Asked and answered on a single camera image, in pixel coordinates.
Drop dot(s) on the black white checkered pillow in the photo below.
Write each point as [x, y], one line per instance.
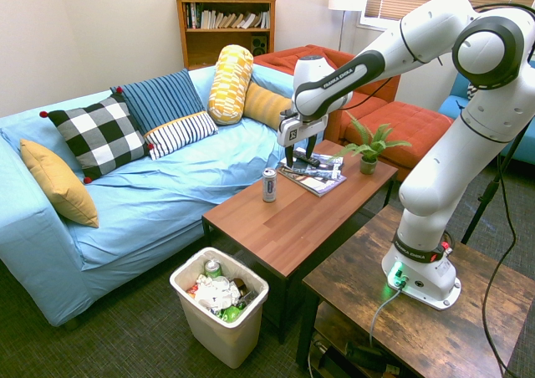
[100, 135]

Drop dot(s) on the orange armchair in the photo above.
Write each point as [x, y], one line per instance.
[368, 93]

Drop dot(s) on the crumpled white paper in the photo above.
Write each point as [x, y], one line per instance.
[217, 292]

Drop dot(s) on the black camera tripod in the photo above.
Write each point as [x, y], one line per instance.
[493, 185]

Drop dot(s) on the light blue sofa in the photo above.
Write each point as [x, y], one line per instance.
[167, 202]

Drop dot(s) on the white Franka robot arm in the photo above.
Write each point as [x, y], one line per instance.
[439, 177]

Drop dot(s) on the potted green fern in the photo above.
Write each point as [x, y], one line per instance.
[370, 160]

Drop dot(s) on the stack of magazines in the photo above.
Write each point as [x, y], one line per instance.
[322, 185]

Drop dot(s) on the orange ottoman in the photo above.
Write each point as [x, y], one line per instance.
[405, 123]

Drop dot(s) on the green can in trash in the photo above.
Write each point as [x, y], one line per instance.
[212, 269]

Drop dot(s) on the black speaker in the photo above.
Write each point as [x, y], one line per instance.
[259, 44]

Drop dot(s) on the row of books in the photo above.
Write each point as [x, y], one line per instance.
[225, 19]

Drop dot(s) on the black remote control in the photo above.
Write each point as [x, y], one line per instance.
[307, 158]

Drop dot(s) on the mustard fine-striped pillow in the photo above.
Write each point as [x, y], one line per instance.
[263, 104]

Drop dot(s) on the silver drink can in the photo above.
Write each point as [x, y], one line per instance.
[269, 185]

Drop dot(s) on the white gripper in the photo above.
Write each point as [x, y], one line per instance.
[299, 131]

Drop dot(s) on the green plastic trash item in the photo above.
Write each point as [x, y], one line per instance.
[231, 313]

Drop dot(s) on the plain mustard pillow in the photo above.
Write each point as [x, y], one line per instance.
[58, 185]

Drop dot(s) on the black power box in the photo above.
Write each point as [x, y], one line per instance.
[368, 355]

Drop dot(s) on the yellow white patterned bolster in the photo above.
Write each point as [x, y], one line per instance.
[230, 85]

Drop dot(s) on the dark rustic wooden robot table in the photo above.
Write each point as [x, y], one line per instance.
[418, 336]

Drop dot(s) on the blue chair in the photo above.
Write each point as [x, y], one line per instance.
[453, 100]

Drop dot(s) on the red-brown wooden coffee table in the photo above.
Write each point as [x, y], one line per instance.
[292, 227]

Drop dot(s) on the blue striped pillow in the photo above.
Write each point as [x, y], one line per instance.
[167, 106]

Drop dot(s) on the dark cover magazine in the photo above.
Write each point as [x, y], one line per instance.
[326, 167]

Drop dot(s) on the white plastic trash bin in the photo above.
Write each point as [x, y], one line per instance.
[225, 340]

